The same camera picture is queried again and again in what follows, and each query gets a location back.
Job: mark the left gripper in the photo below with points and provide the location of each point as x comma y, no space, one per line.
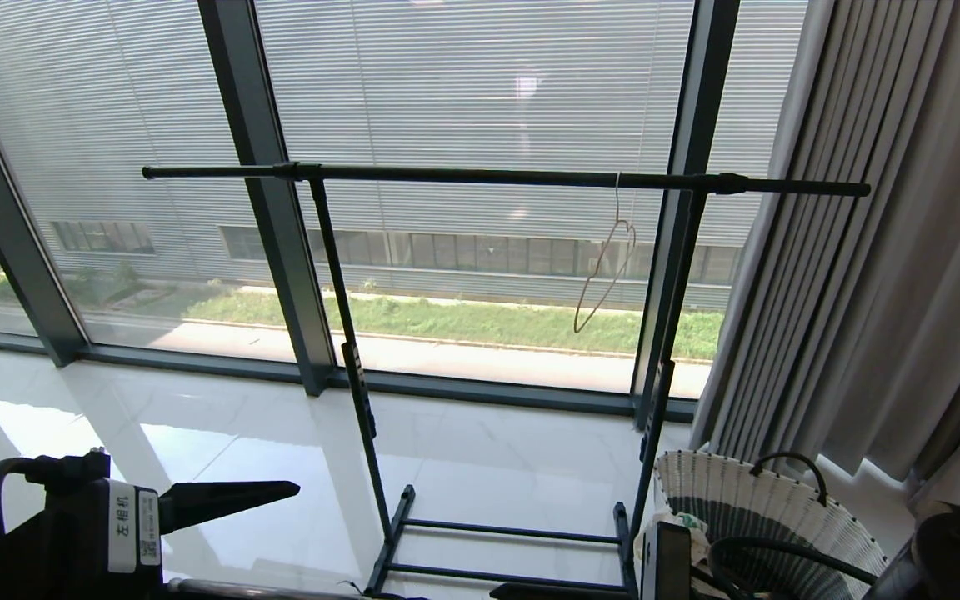
126,525

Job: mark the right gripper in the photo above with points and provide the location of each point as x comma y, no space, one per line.
665,562

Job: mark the cream printed garment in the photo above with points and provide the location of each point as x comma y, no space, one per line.
692,533

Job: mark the white laundry basket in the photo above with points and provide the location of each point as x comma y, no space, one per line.
788,508

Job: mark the pink clothes hanger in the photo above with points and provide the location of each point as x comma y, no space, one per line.
609,267

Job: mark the black clothes rack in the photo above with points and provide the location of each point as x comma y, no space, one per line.
488,177

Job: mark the window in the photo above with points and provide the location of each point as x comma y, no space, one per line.
463,125

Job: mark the beige curtain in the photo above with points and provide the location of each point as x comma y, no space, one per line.
888,250

